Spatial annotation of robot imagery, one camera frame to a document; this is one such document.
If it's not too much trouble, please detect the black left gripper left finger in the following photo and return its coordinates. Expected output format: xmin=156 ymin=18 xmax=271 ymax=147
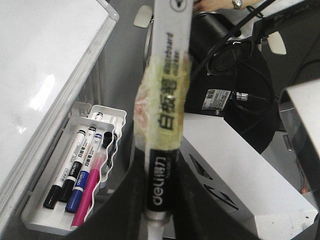
xmin=66 ymin=139 xmax=151 ymax=240

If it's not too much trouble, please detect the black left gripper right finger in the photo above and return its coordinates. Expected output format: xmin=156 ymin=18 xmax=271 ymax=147
xmin=172 ymin=139 xmax=258 ymax=240

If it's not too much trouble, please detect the black white whiteboard marker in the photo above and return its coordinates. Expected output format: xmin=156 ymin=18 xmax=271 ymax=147
xmin=133 ymin=0 xmax=193 ymax=240

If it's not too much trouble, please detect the blue capped whiteboard marker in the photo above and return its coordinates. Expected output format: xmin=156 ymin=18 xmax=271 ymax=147
xmin=65 ymin=133 xmax=103 ymax=213

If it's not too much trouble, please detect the black capped whiteboard marker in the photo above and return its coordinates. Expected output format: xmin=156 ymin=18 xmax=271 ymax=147
xmin=43 ymin=129 xmax=86 ymax=210

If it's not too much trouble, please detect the white whiteboard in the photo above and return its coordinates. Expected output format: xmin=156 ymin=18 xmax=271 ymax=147
xmin=0 ymin=0 xmax=119 ymax=228

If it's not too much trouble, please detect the person hand with watch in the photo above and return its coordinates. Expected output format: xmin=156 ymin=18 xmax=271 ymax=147
xmin=193 ymin=0 xmax=243 ymax=13

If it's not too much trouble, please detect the pink highlighter pen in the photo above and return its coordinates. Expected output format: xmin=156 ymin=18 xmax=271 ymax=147
xmin=70 ymin=151 xmax=105 ymax=230

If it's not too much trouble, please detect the white plastic pen tray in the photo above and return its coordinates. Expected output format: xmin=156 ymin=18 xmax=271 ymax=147
xmin=21 ymin=110 xmax=126 ymax=236

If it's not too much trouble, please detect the white rear pen tray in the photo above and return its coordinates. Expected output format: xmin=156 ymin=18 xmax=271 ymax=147
xmin=88 ymin=105 xmax=127 ymax=189

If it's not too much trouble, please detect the white marker in rear tray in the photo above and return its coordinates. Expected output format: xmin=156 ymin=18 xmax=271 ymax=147
xmin=91 ymin=112 xmax=103 ymax=121

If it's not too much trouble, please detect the black cable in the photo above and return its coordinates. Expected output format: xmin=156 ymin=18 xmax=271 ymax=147
xmin=191 ymin=0 xmax=308 ymax=131

